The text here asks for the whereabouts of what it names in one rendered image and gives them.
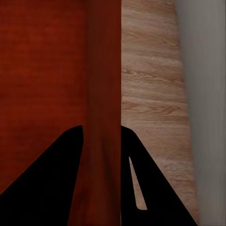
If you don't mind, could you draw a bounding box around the storage box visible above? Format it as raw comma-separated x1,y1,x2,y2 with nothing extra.
0,0,121,226

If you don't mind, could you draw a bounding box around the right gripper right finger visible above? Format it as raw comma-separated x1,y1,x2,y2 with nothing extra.
121,126,197,226

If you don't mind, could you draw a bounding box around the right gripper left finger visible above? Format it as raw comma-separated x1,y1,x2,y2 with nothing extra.
0,125,84,226

